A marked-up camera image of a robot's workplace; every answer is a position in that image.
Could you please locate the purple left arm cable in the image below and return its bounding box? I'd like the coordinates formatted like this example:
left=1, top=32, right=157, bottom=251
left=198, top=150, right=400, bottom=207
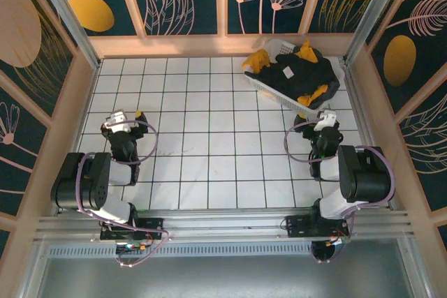
left=77, top=119, right=173, bottom=268

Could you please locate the dark grey t-shirt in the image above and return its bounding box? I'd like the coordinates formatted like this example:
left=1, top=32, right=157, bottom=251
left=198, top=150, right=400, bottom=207
left=309, top=77, right=342, bottom=111

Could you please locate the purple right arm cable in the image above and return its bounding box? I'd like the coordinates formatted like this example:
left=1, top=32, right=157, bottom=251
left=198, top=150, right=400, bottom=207
left=284, top=119, right=397, bottom=265

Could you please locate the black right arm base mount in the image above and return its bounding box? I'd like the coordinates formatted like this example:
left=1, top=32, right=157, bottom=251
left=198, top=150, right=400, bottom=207
left=280, top=214, right=349, bottom=240

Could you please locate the black t-shirt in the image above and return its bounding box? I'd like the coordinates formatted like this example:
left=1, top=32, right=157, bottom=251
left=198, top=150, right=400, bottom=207
left=254, top=52, right=338, bottom=104

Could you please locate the aluminium frame post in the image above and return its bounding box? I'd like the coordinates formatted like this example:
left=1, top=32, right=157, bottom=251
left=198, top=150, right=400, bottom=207
left=29, top=0, right=103, bottom=69
left=343, top=0, right=410, bottom=66

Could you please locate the small circuit board with wires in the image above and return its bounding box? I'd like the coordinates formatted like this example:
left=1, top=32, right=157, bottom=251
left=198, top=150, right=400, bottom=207
left=115, top=240, right=155, bottom=254
left=324, top=234, right=351, bottom=247

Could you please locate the aluminium rail beam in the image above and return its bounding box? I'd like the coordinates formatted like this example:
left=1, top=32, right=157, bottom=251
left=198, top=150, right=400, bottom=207
left=34, top=208, right=416, bottom=243

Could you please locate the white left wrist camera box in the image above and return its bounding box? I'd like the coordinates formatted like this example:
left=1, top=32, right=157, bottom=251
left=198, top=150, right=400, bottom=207
left=103, top=110, right=127, bottom=133

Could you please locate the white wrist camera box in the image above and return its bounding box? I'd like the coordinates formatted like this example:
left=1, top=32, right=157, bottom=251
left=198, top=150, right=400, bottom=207
left=315, top=109, right=338, bottom=132
left=103, top=110, right=127, bottom=133

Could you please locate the slotted grey cable duct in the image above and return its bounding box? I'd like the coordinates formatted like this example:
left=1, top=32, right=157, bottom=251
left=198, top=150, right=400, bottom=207
left=46, top=241, right=317, bottom=259

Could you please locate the yellow t-shirt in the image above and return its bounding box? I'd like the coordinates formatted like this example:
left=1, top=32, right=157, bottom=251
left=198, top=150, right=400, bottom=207
left=242, top=38, right=330, bottom=107

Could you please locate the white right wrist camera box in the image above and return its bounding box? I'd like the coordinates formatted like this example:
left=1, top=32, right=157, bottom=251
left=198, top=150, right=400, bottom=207
left=315, top=109, right=338, bottom=132

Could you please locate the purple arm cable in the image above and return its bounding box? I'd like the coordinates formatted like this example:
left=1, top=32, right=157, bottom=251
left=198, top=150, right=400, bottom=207
left=284, top=119, right=397, bottom=265
left=77, top=119, right=173, bottom=268

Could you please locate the white plastic laundry basket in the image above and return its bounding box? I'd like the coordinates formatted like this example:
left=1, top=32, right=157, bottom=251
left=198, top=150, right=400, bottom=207
left=243, top=38, right=345, bottom=116

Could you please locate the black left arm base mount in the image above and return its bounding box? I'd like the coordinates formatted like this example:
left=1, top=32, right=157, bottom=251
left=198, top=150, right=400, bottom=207
left=99, top=217, right=166, bottom=241

